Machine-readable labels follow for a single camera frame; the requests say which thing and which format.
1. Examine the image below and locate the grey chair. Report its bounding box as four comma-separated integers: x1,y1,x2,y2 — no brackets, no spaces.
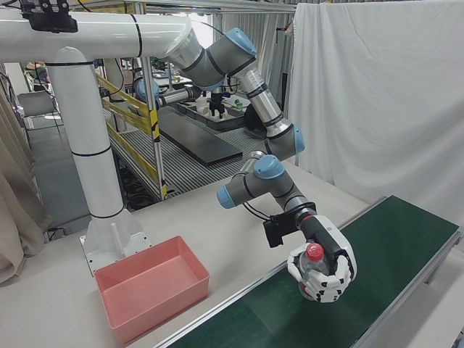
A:
16,92,62,130

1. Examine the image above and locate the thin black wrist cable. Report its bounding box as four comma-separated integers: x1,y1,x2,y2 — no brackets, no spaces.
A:
241,200,273,223

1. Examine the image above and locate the white cloth curtain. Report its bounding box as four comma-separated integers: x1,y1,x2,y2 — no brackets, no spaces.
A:
288,0,464,228

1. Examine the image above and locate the black flat platform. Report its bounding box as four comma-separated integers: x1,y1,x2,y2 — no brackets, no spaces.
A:
159,104,244,167

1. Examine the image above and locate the aluminium frame post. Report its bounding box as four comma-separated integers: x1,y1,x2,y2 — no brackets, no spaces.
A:
141,56,168,199

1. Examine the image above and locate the small black gripper tool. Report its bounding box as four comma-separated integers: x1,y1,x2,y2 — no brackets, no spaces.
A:
208,92,226,120

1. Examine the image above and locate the white robot torso pillar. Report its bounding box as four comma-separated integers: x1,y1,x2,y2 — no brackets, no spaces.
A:
0,10,193,280

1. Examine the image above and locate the pink plastic basket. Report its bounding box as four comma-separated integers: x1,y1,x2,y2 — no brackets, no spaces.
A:
94,235,211,345

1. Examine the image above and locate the black head camera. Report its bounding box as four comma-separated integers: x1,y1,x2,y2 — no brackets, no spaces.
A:
20,0,79,33

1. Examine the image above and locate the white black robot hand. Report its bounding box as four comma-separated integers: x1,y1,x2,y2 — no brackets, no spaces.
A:
287,215,358,304

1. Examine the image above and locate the yellow black safety barrier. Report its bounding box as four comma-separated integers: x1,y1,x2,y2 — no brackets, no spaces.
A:
96,74,167,199

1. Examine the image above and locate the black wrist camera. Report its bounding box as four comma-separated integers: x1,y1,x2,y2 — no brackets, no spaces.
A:
262,213,302,249

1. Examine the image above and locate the beige cloth curtain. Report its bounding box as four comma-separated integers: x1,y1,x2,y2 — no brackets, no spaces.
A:
0,86,51,287

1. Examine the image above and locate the green conveyor belt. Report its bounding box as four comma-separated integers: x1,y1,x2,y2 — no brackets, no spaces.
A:
155,194,464,348

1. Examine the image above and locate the grey parts tray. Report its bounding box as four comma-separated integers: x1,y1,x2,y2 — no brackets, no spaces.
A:
176,100,252,131

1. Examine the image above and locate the clear water bottle red cap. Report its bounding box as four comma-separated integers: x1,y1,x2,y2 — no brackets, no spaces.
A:
297,242,336,301

